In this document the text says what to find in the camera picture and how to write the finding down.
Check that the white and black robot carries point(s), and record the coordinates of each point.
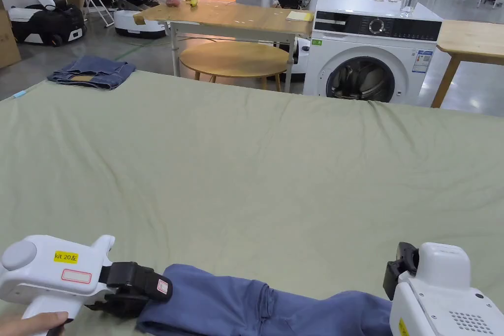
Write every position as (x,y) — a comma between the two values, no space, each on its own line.
(43,17)

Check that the bed with pale green sheet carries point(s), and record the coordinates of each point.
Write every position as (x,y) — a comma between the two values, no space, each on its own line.
(252,174)

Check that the white washing machine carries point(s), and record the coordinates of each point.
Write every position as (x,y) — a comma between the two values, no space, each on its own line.
(366,52)

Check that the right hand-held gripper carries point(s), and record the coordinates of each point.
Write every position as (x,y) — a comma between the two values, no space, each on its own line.
(437,296)

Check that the small pale blue tag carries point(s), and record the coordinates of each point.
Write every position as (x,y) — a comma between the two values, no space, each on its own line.
(19,94)

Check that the cardboard carton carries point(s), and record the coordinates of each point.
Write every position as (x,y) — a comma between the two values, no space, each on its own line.
(8,41)

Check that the folded denim garment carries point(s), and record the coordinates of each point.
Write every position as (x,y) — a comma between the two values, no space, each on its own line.
(94,72)

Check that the blue garment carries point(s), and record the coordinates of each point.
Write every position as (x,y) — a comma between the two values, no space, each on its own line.
(236,304)

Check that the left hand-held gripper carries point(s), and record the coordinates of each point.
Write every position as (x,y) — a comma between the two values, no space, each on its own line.
(35,273)

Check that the person's left hand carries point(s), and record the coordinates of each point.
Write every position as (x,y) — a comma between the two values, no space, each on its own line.
(31,326)

